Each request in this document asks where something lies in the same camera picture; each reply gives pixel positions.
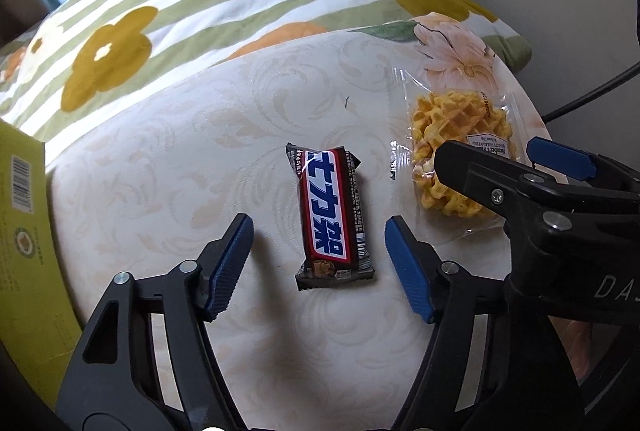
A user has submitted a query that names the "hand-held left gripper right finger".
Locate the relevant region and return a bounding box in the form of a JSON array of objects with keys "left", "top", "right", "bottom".
[{"left": 384, "top": 215, "right": 583, "bottom": 431}]

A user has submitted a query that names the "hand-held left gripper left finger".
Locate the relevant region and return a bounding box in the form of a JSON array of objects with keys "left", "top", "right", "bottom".
[{"left": 55, "top": 212, "right": 256, "bottom": 431}]

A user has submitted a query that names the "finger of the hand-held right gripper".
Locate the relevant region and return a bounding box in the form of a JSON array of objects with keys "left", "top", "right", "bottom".
[
  {"left": 432, "top": 140, "right": 576, "bottom": 232},
  {"left": 527, "top": 136, "right": 640, "bottom": 197}
]

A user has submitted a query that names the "clear waffle packet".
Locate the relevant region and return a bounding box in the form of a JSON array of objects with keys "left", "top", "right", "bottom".
[{"left": 390, "top": 66, "right": 546, "bottom": 242}]

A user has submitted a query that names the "brown chocolate bar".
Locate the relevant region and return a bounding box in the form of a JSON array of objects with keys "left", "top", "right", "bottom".
[{"left": 285, "top": 142, "right": 377, "bottom": 293}]

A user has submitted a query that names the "yellow green cardboard box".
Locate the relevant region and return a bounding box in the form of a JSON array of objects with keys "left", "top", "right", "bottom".
[{"left": 0, "top": 118, "right": 83, "bottom": 412}]

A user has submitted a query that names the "person's right hand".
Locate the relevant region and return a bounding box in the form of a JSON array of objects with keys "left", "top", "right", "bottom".
[{"left": 552, "top": 318, "right": 596, "bottom": 382}]

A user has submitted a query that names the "cream patterned bed sheet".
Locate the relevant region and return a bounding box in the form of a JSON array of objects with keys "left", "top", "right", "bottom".
[{"left": 45, "top": 14, "right": 571, "bottom": 431}]

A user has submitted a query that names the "floral striped pillow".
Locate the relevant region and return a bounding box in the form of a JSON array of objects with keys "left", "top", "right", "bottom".
[{"left": 0, "top": 0, "right": 533, "bottom": 142}]

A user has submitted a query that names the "black cable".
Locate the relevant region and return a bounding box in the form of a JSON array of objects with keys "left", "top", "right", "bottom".
[{"left": 542, "top": 61, "right": 640, "bottom": 123}]

